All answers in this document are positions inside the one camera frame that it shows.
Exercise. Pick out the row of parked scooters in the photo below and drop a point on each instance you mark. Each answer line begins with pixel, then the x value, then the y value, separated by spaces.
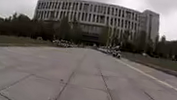
pixel 112 52
pixel 64 43

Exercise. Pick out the grey paved slab plaza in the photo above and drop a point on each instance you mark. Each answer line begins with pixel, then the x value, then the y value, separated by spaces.
pixel 82 78

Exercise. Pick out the large grey multi-storey building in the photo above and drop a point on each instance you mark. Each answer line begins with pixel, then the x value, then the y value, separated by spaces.
pixel 94 18

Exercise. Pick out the row of trees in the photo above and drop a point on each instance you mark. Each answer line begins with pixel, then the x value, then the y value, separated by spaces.
pixel 19 26

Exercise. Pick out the grass strip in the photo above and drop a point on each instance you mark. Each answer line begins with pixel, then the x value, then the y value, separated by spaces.
pixel 3 40
pixel 168 64

